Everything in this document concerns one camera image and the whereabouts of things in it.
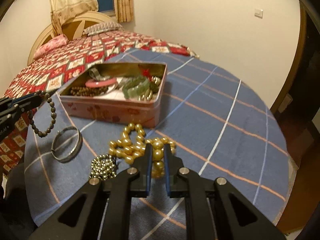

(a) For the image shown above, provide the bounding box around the dark bead bracelet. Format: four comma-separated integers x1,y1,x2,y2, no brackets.
28,90,58,138

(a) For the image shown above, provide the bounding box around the small metallic bead chain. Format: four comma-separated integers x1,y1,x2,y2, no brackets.
89,154,118,181

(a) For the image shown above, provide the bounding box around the pink bangle bracelet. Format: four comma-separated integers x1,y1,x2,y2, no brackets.
85,77,118,88

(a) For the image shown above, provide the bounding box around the silver metal bangle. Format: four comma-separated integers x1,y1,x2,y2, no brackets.
51,126,83,163

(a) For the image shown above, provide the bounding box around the large gold pearl necklace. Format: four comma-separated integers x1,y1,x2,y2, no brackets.
108,122,177,179

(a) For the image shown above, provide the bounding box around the green jade bracelet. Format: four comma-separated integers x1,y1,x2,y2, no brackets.
121,75,151,100

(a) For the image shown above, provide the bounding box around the red knotted cord pendant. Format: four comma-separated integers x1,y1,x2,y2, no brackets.
138,64,152,80

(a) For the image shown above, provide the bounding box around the silver watch band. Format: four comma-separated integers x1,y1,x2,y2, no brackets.
88,67,111,82

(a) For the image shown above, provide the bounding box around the red patchwork bedspread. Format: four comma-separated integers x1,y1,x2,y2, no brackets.
0,29,200,176

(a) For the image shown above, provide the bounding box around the pink floral pillow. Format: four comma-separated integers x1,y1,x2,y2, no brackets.
33,34,69,60

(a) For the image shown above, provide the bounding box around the printed paper booklet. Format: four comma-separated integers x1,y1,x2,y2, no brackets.
100,77,128,100

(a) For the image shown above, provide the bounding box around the cream wooden headboard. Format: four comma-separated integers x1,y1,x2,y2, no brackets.
27,11,116,65

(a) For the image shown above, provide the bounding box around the striped pillow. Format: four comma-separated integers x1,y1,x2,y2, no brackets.
82,22,123,36

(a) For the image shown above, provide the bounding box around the pink metal tin box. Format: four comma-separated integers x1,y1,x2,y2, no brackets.
58,62,167,128

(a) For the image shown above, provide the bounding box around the left beige curtain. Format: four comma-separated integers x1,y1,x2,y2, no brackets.
50,0,99,36

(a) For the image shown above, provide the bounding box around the beige curtain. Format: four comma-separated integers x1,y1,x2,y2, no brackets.
50,0,99,36
113,0,134,23

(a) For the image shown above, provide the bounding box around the right beige curtain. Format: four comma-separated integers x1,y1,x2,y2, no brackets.
113,0,134,23

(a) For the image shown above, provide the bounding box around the white wall switch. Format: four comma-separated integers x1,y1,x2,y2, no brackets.
254,8,264,19

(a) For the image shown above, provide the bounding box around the brown wooden door frame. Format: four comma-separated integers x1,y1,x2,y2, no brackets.
269,0,308,116

